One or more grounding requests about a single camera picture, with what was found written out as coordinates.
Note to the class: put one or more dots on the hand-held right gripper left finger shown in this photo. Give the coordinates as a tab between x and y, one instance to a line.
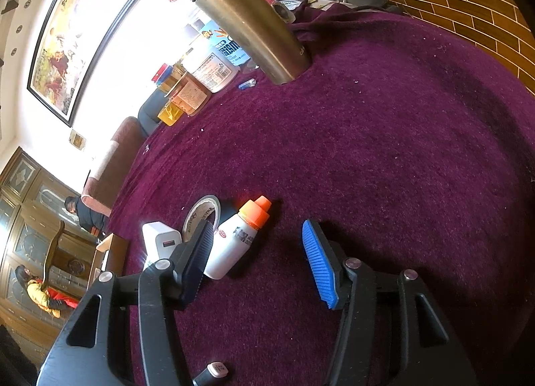
196	260

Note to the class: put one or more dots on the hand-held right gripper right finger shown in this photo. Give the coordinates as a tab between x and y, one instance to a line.
319	264

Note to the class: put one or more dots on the white bottle with orange cap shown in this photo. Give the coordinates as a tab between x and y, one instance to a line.
234	244

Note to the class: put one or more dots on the white USB charger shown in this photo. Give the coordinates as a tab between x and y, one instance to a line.
161	239

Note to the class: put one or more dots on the cardboard box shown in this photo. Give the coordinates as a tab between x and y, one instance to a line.
108	248

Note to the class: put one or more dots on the black tape roll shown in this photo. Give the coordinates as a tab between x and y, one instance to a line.
194	212

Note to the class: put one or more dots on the brown armchair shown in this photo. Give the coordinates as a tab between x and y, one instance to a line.
113	185

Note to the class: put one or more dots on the small black pink-topped tube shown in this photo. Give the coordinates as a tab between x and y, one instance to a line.
211	373

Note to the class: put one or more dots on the purple velvet cloth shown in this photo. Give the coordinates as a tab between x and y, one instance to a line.
376	160

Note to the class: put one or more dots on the white armrest cover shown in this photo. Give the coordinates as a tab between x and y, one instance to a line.
102	160

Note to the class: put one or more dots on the dark wooden chair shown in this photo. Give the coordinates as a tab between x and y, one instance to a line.
54	248

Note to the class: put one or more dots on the dark grey sofa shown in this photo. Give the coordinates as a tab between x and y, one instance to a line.
150	114

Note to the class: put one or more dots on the clear jar with orange contents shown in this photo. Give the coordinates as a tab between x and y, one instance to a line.
190	95

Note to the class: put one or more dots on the wooden glass-door cabinet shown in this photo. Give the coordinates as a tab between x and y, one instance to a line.
25	210

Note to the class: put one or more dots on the small blue lighter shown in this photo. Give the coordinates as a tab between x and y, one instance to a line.
246	84

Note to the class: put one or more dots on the white plastic jar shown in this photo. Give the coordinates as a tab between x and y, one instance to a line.
213	70

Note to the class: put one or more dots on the clear jar with blue label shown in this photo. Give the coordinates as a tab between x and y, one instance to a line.
228	49

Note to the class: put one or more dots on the steel thermos flask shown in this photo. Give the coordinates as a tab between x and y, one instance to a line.
250	22

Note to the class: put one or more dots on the framed horse painting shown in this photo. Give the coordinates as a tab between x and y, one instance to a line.
75	34

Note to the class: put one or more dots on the wooden brick-pattern partition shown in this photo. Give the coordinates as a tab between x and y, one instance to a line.
459	1

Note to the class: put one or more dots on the small gold wall plaque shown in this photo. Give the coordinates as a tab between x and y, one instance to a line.
77	138

